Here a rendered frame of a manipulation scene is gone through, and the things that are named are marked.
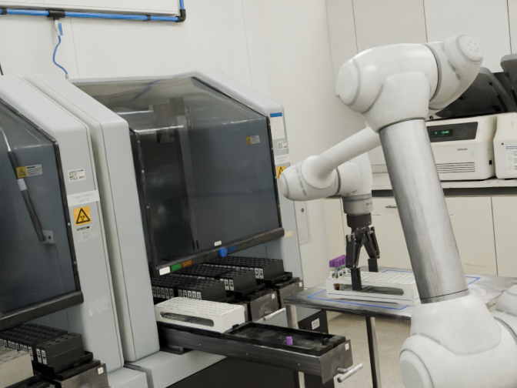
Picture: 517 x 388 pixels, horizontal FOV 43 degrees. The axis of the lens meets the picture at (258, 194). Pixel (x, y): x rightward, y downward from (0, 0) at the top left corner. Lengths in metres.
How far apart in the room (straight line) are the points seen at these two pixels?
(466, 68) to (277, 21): 2.89
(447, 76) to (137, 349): 1.16
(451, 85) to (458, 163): 2.48
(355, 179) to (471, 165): 2.04
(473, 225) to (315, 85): 1.42
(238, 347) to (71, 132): 0.74
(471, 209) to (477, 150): 0.34
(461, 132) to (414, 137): 2.57
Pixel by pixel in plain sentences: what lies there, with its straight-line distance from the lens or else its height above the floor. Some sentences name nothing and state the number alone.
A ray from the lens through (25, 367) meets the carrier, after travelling 1.81.
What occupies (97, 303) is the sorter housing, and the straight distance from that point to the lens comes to 1.91.
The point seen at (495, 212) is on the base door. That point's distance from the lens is 3.92.
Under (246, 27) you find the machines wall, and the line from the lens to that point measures 4.06.
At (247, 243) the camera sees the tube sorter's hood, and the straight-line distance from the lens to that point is 2.26.
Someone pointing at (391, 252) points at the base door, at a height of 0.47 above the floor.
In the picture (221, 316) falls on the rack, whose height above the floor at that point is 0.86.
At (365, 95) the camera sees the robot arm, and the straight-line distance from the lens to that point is 1.39.
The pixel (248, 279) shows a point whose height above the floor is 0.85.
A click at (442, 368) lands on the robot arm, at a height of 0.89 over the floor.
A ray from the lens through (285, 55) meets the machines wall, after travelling 4.30.
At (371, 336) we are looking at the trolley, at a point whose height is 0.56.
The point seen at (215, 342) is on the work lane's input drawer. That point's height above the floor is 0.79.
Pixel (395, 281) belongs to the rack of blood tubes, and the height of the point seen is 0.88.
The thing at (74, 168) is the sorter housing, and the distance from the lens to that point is 1.85.
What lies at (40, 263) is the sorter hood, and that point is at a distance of 1.79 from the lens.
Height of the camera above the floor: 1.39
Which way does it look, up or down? 6 degrees down
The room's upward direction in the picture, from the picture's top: 7 degrees counter-clockwise
